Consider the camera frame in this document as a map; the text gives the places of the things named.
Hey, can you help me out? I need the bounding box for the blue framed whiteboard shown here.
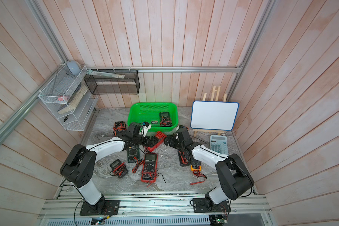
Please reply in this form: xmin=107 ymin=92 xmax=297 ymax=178
xmin=190 ymin=101 xmax=239 ymax=131

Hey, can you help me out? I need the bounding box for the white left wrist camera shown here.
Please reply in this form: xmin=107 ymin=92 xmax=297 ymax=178
xmin=140 ymin=121 xmax=152 ymax=137

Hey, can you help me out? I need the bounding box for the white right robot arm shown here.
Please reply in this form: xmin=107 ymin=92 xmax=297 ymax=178
xmin=164 ymin=127 xmax=254 ymax=207

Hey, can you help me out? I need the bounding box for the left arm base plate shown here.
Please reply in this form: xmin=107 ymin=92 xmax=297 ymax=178
xmin=80 ymin=199 xmax=120 ymax=217

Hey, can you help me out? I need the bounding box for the red clamp multimeter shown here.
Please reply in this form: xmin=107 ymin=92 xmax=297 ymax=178
xmin=144 ymin=131 xmax=167 ymax=153

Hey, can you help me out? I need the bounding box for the orange multimeter at left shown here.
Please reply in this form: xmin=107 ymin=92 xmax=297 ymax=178
xmin=113 ymin=121 xmax=127 ymax=137

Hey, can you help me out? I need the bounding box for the red loose test probe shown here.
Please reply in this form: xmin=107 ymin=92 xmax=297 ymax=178
xmin=190 ymin=179 xmax=206 ymax=185

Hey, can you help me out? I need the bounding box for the yellow clamp meter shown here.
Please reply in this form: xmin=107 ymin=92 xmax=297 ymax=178
xmin=191 ymin=159 xmax=202 ymax=172

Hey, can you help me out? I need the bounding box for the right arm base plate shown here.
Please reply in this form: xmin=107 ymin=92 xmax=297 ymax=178
xmin=190 ymin=198 xmax=231 ymax=213

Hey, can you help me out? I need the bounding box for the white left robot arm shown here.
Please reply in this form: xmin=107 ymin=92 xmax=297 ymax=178
xmin=60 ymin=121 xmax=152 ymax=206

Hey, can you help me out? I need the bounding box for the wooden easel stand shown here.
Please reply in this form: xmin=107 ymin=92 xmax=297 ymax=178
xmin=193 ymin=86 xmax=226 ymax=138

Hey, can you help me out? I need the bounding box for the black mesh wall basket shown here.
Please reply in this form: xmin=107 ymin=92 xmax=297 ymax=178
xmin=84 ymin=69 xmax=140 ymax=95

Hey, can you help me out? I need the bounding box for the black multimeter with red leads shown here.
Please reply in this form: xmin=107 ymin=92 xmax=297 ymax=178
xmin=178 ymin=150 xmax=191 ymax=167

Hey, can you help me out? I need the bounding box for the grey computer mouse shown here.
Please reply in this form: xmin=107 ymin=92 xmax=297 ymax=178
xmin=66 ymin=60 xmax=82 ymax=76

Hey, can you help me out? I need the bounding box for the green plastic basket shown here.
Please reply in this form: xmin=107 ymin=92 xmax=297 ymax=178
xmin=127 ymin=102 xmax=179 ymax=132

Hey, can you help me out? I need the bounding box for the small black red multimeter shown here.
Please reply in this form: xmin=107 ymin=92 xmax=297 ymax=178
xmin=110 ymin=159 xmax=128 ymax=179

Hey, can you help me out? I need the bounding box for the light blue calculator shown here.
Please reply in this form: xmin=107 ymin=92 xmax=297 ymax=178
xmin=210 ymin=135 xmax=228 ymax=155

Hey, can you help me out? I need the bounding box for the large red Aneng multimeter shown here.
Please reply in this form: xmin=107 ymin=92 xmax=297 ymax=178
xmin=141 ymin=153 xmax=158 ymax=183

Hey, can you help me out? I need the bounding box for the white wire wall shelf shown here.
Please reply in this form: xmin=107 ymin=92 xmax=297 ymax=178
xmin=39 ymin=63 xmax=98 ymax=131

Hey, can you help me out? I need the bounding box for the dark green multimeter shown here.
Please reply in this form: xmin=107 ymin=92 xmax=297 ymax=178
xmin=127 ymin=145 xmax=140 ymax=163
xmin=159 ymin=112 xmax=172 ymax=127

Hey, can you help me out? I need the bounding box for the book in wire shelf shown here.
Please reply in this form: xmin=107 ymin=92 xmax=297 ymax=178
xmin=57 ymin=83 xmax=88 ymax=115

